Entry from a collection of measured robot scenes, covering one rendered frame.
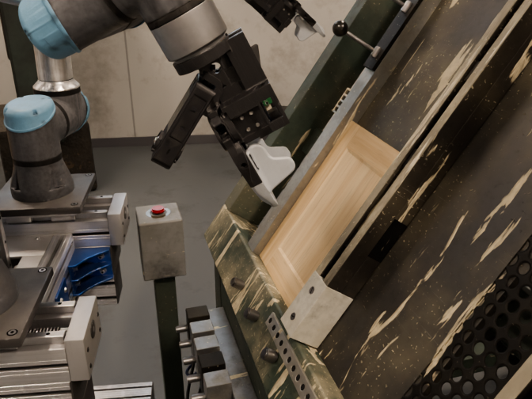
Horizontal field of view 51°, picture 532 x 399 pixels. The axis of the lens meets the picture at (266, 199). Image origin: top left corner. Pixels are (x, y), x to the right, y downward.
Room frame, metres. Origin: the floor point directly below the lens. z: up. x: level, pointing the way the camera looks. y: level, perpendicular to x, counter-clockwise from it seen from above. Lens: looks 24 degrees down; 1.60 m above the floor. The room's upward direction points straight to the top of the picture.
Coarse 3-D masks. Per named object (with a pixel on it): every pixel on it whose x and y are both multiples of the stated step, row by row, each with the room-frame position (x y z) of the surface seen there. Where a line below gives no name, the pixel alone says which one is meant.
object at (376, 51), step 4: (340, 20) 1.37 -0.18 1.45; (336, 24) 1.35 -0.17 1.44; (340, 24) 1.35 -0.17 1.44; (344, 24) 1.35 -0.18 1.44; (332, 28) 1.36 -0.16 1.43; (336, 28) 1.35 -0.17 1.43; (340, 28) 1.35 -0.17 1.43; (344, 28) 1.35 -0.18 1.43; (336, 32) 1.35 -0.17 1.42; (340, 32) 1.35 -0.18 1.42; (344, 32) 1.35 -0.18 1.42; (348, 32) 1.35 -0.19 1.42; (340, 36) 1.36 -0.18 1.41; (352, 36) 1.35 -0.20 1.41; (356, 36) 1.35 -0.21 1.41; (356, 40) 1.35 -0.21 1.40; (360, 40) 1.34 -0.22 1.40; (364, 44) 1.34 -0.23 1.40; (368, 44) 1.34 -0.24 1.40; (368, 48) 1.34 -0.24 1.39; (372, 48) 1.34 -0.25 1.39; (376, 48) 1.33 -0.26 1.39; (380, 48) 1.33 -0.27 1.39; (372, 52) 1.33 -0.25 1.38; (376, 52) 1.33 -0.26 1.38; (372, 56) 1.33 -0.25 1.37; (376, 56) 1.32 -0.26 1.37
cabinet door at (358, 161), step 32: (352, 128) 1.26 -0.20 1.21; (352, 160) 1.18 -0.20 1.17; (384, 160) 1.09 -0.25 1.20; (320, 192) 1.20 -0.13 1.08; (352, 192) 1.10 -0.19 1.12; (288, 224) 1.21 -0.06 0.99; (320, 224) 1.12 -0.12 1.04; (288, 256) 1.13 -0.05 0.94; (320, 256) 1.04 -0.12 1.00; (288, 288) 1.05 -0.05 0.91
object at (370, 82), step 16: (432, 0) 1.34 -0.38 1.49; (416, 16) 1.33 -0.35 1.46; (416, 32) 1.34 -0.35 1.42; (400, 48) 1.32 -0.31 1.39; (384, 64) 1.31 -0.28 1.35; (368, 80) 1.31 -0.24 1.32; (384, 80) 1.31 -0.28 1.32; (352, 96) 1.32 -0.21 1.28; (368, 96) 1.30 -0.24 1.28; (336, 112) 1.33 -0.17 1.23; (352, 112) 1.29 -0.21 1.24; (336, 128) 1.28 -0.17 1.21; (320, 144) 1.30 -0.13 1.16; (304, 160) 1.31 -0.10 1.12; (320, 160) 1.27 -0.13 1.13; (304, 176) 1.26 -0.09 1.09; (288, 192) 1.27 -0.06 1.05; (272, 208) 1.28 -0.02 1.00; (288, 208) 1.25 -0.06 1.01; (272, 224) 1.24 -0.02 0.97; (256, 240) 1.24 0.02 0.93
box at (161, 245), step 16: (144, 208) 1.42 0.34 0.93; (176, 208) 1.42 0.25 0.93; (144, 224) 1.33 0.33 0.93; (160, 224) 1.34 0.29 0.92; (176, 224) 1.35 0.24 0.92; (144, 240) 1.33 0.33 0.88; (160, 240) 1.34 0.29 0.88; (176, 240) 1.35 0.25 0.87; (144, 256) 1.33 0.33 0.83; (160, 256) 1.34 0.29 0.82; (176, 256) 1.35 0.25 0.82; (144, 272) 1.32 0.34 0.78; (160, 272) 1.34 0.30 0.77; (176, 272) 1.35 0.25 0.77
